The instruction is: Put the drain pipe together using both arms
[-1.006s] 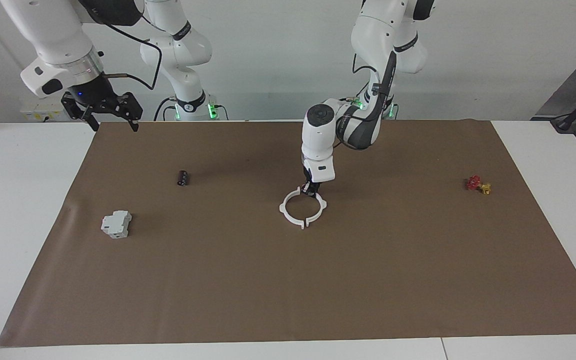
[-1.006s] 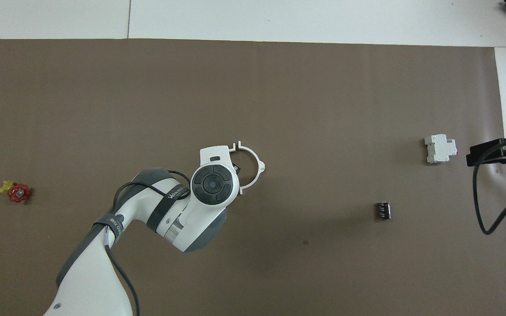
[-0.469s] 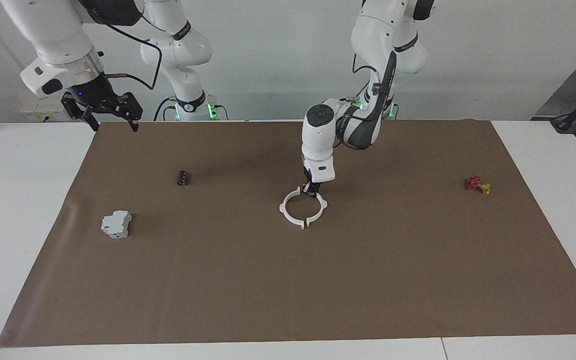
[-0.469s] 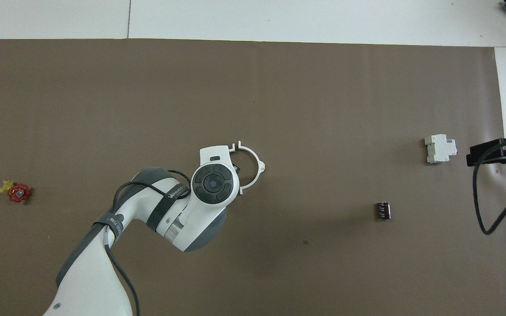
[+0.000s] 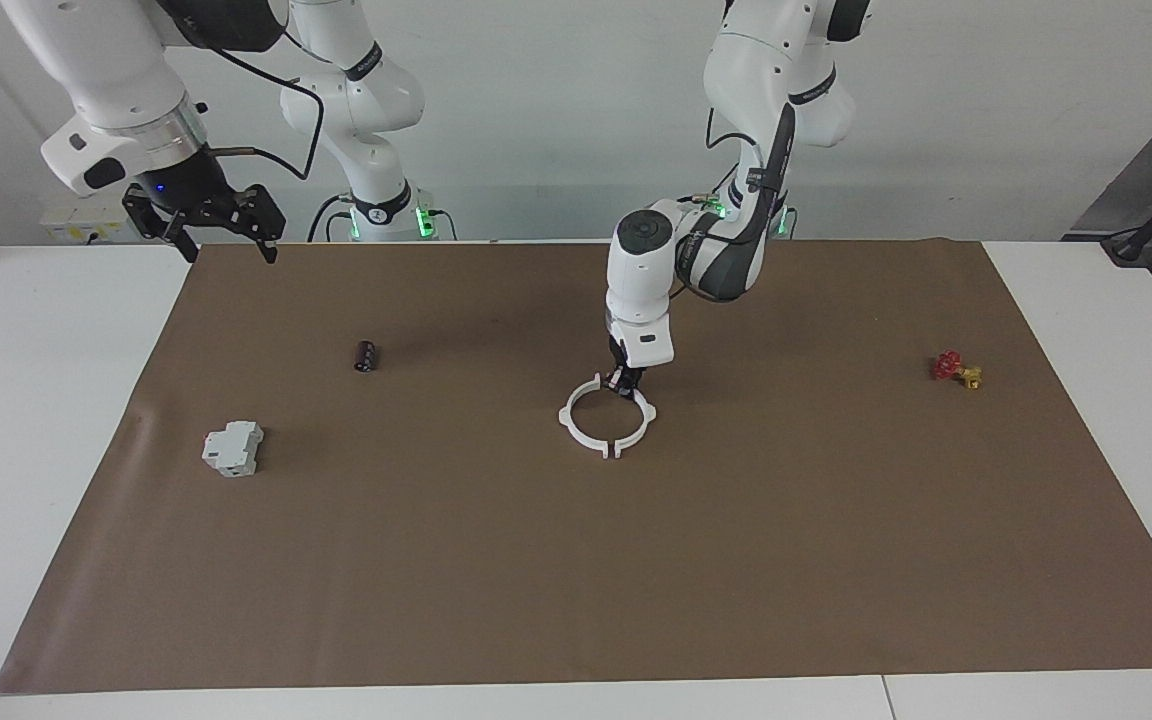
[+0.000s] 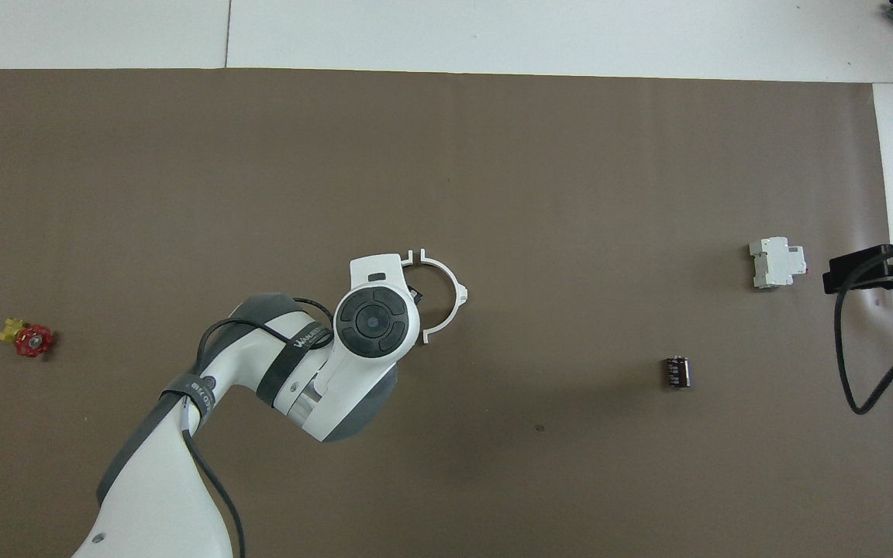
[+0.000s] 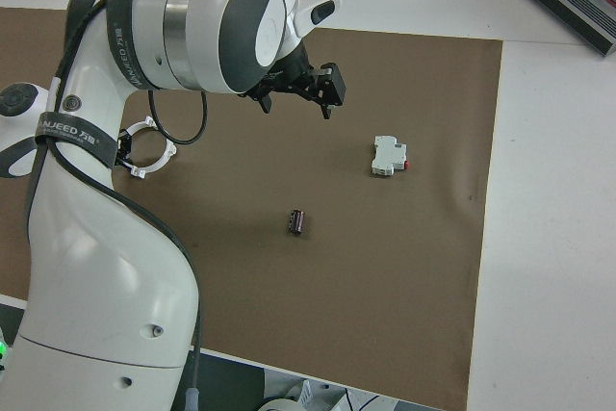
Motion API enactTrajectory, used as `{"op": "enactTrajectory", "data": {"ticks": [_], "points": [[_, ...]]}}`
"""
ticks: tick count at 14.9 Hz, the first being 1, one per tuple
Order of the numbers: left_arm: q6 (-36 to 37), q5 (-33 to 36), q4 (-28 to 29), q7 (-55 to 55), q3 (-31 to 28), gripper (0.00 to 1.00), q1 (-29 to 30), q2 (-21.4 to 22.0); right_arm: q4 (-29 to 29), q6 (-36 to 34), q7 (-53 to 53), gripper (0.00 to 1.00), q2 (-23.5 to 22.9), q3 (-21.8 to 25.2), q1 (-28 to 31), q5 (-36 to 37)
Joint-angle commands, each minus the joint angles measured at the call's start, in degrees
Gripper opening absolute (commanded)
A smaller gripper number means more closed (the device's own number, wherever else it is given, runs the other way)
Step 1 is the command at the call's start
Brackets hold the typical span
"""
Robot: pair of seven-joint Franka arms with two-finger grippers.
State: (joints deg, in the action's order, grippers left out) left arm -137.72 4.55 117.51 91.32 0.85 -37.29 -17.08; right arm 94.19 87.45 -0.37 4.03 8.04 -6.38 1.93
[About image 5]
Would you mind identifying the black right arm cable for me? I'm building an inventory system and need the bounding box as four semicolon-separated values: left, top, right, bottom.
198;25;327;183

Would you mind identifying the white circuit breaker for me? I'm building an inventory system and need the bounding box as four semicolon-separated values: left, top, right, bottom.
201;420;265;478

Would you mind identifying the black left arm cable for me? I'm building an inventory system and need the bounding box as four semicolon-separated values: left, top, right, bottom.
703;103;767;201

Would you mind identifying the white power strip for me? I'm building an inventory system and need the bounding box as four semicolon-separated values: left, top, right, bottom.
39;193;142;247

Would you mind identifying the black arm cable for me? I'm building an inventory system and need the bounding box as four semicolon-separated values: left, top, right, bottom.
703;103;767;201
198;25;327;183

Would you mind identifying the red handwheel brass valve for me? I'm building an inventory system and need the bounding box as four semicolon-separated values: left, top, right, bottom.
931;350;984;391

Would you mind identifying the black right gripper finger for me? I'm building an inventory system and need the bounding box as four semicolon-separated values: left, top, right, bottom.
123;186;200;265
236;184;288;267

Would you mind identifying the brown paper mat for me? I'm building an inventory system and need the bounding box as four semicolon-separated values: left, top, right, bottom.
0;238;1152;696

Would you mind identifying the white half-ring pipe clamp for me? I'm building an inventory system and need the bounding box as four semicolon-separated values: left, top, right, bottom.
596;372;657;459
558;372;611;461

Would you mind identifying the black right base cable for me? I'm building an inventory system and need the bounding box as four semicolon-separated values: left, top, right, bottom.
306;192;352;244

